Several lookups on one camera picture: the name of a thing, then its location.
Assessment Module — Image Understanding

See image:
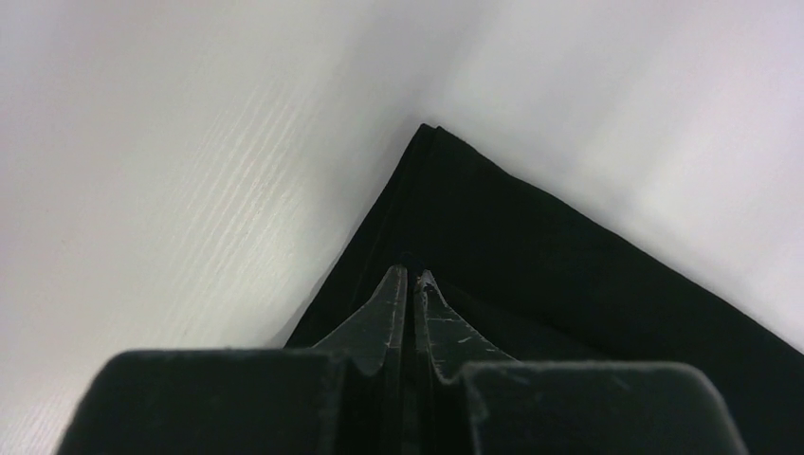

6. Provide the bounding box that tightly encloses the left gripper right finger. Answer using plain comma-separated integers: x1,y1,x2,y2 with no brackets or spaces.
413,270,514,385

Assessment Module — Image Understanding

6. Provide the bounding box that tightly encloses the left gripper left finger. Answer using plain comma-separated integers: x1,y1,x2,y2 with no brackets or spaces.
313,265,408,376

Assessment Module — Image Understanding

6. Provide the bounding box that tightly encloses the black t shirt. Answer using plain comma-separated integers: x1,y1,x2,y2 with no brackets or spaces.
288,125,803,454

